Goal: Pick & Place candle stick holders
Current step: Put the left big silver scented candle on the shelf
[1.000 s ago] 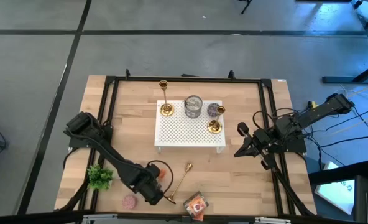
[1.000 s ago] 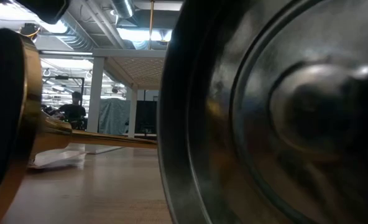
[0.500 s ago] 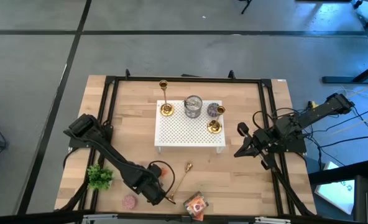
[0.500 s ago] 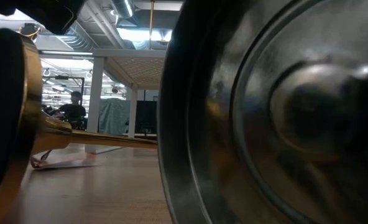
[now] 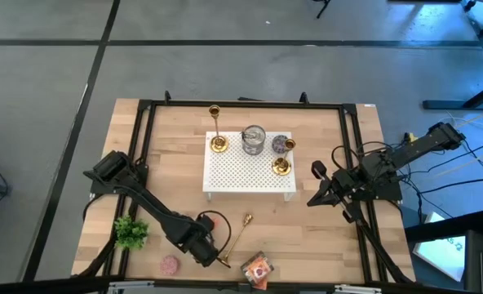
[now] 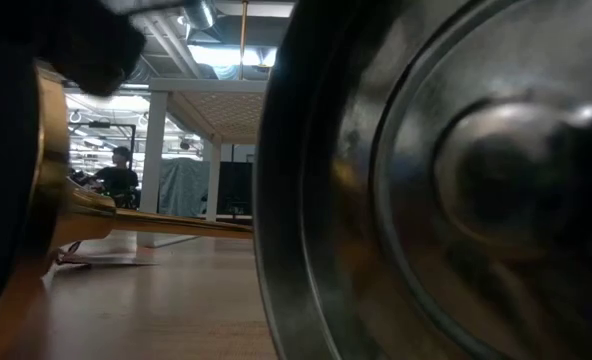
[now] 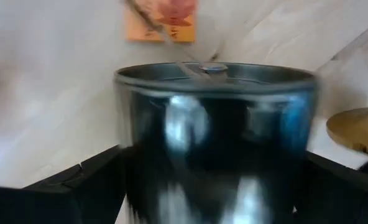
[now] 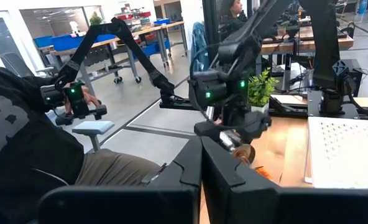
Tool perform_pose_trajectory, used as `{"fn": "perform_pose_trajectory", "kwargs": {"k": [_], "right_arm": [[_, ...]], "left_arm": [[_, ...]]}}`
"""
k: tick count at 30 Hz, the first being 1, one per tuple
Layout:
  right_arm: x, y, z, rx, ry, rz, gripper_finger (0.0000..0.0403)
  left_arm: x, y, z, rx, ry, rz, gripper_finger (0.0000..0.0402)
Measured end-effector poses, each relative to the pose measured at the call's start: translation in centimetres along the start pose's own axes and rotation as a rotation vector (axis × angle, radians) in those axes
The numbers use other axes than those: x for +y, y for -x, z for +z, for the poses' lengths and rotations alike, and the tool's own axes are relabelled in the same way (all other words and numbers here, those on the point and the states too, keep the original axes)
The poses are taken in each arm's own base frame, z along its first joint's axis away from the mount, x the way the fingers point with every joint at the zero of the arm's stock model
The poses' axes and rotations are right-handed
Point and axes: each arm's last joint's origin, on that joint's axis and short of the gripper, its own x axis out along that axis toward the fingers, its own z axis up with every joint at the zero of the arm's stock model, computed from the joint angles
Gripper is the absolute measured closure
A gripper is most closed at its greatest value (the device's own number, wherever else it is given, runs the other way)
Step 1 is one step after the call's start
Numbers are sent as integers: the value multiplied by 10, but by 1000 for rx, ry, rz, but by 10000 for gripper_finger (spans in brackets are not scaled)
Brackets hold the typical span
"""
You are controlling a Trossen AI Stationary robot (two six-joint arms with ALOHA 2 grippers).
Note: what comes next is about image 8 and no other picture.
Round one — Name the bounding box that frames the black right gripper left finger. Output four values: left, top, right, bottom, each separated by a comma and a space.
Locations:
37, 136, 203, 224

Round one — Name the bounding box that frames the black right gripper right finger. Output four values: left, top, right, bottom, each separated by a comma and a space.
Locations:
201, 136, 368, 224

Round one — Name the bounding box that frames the silver ribbed candle jar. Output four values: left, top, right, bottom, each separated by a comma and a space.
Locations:
218, 129, 257, 166

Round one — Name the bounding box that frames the green artificial plant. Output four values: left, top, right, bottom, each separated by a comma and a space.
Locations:
247, 67, 280, 114

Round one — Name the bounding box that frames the small orange object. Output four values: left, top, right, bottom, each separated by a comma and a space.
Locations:
254, 166, 275, 182

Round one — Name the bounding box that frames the white perforated metal shelf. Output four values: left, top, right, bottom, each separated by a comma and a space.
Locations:
304, 116, 368, 190

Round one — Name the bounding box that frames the pale chair armrest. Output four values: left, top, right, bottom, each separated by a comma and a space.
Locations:
71, 120, 116, 153

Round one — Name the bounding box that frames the blue jacket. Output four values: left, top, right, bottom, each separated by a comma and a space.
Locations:
190, 21, 211, 72

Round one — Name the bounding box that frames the wooden desk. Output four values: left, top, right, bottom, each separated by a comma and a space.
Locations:
260, 24, 356, 57

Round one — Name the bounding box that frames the person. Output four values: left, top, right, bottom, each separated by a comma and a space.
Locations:
218, 0, 259, 41
0, 67, 163, 224

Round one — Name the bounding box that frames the person's hand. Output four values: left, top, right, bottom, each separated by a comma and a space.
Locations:
64, 85, 103, 114

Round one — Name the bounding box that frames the grey workbench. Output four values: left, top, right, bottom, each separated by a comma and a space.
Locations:
37, 20, 188, 85

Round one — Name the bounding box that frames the black gantry post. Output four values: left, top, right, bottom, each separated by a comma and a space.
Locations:
201, 0, 223, 68

